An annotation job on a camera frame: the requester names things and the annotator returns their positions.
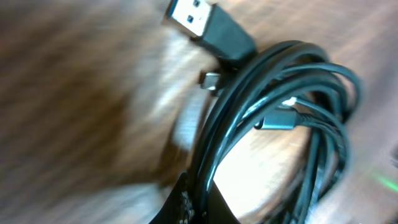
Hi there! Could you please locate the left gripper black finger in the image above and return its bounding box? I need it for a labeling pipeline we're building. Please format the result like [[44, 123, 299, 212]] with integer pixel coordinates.
[[149, 172, 239, 224]]

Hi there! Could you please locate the thin black USB-C cable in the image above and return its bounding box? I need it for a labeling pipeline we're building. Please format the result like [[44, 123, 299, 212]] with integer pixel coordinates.
[[253, 96, 352, 224]]

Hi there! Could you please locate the thick black USB-A cable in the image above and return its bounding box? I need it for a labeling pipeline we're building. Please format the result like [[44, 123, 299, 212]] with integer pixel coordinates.
[[160, 0, 363, 218]]

